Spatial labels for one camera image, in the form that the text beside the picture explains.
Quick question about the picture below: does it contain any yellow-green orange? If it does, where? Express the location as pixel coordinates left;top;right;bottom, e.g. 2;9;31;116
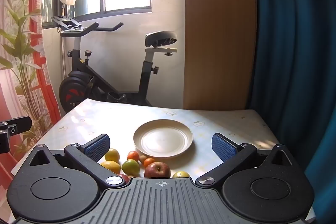
105;148;120;163

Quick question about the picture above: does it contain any beige round plate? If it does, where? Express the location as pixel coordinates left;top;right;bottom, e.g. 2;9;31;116
133;119;194;159

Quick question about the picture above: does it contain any grey wall pipe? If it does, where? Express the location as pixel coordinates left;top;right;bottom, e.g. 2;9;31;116
61;36;67;81

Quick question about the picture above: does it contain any blue curtain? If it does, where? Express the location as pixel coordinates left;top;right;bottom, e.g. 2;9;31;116
248;0;336;214

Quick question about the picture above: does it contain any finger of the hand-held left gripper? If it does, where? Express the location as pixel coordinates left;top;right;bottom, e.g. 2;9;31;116
0;116;32;154

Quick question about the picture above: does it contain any yellow lemon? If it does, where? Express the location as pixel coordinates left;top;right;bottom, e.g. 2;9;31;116
100;160;122;174

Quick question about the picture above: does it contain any green citrus with orange patch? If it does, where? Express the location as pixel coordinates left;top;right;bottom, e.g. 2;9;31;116
121;159;141;177

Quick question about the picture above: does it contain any wooden cabinet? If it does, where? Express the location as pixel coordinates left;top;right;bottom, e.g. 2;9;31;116
183;0;258;110

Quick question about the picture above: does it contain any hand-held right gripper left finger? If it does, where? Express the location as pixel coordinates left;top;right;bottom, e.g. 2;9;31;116
26;133;126;186

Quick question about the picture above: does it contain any black exercise bike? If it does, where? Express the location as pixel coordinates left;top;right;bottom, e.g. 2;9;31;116
51;16;177;113

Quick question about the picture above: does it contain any red apple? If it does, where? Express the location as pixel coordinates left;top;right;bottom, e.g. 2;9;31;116
144;162;171;178

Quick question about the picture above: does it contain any small yellow-green lime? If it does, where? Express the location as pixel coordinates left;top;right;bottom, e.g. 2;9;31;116
172;171;191;179

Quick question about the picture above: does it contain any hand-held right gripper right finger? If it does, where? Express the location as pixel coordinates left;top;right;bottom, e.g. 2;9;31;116
196;132;302;186

